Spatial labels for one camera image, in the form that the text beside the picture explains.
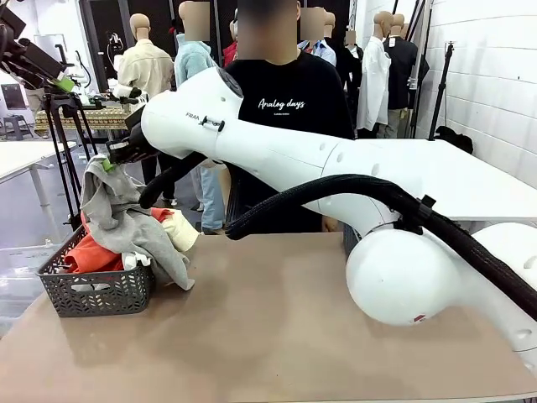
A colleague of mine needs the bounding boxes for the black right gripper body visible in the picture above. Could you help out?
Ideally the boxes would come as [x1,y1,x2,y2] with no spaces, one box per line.
[124,109,159,164]

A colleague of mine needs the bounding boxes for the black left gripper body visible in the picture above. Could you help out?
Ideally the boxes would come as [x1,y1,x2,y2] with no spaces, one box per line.
[0,39,33,87]

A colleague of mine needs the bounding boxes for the grey shorts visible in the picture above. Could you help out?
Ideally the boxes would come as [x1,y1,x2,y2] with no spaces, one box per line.
[79,154,196,291]

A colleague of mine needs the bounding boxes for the pale yellow garment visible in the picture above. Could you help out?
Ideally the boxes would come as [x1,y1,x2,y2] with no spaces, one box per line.
[161,209,201,253]

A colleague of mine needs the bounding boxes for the white black-printed t-shirt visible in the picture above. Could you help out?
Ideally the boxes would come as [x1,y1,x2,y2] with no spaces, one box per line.
[121,250,152,272]

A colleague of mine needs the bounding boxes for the red orange garment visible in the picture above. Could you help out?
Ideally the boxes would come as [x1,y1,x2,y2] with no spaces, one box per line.
[65,207,175,275]

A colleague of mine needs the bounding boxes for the dark flat monitor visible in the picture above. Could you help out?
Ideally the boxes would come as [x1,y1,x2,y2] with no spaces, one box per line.
[1,83,27,111]

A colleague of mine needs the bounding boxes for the patterned tablecloth table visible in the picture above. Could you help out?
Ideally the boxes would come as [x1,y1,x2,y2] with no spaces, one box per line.
[34,107,135,136]

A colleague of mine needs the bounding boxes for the grey stool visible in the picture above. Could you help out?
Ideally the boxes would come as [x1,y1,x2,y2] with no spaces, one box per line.
[3,116,34,142]

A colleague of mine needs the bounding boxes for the mannequin in cream jacket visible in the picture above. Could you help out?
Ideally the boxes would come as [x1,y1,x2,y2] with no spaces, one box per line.
[117,13,177,207]

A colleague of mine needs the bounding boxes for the small white table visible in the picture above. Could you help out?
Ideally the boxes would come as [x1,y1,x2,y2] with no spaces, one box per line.
[0,140,79,219]

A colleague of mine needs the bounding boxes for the mannequin in blue fleece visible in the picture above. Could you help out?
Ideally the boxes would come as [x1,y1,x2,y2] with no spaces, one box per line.
[174,2,227,235]

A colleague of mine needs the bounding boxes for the dark-haired person with red clip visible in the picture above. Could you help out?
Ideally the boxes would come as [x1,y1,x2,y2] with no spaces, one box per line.
[166,24,180,60]

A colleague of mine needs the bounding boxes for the mannequin in grey hood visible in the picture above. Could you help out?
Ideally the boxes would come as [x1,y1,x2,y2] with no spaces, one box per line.
[222,8,240,68]

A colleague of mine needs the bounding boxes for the grey plastic basket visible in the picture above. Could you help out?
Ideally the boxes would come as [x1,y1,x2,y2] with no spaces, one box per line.
[35,226,157,318]
[342,222,362,257]

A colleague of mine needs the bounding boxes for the person in black t-shirt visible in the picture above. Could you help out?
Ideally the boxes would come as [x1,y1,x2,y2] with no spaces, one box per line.
[224,0,356,235]

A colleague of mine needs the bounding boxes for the mannequin in blue shirt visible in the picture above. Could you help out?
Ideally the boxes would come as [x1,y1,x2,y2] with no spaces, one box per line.
[298,11,338,66]

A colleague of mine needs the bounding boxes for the mannequin in black clothes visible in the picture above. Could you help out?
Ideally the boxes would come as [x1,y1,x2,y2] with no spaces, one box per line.
[335,29,364,131]

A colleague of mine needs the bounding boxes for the mannequin in white shirt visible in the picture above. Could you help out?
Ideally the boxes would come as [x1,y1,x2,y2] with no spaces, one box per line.
[356,11,394,139]

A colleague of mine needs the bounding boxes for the mannequin in black shirt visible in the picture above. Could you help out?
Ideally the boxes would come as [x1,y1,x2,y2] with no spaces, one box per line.
[383,14,431,139]

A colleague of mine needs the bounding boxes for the black leaning poles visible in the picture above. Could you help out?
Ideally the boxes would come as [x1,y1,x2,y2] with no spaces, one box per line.
[409,0,435,139]

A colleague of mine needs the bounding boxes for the black light stand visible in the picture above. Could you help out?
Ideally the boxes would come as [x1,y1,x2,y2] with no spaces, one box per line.
[427,40,456,142]

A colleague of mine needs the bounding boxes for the black cloth heap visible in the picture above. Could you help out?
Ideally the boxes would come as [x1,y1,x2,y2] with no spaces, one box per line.
[434,125,474,154]

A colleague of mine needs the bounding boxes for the large white table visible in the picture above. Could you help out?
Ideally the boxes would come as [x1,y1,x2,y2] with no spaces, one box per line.
[355,138,537,236]

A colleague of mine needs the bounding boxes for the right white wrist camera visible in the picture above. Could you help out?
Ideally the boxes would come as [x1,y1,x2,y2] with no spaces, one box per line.
[112,83,149,107]

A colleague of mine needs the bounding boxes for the black camera tripod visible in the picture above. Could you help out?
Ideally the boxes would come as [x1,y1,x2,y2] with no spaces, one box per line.
[41,92,104,232]

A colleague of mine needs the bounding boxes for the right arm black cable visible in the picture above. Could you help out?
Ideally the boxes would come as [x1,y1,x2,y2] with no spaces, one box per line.
[138,150,537,322]

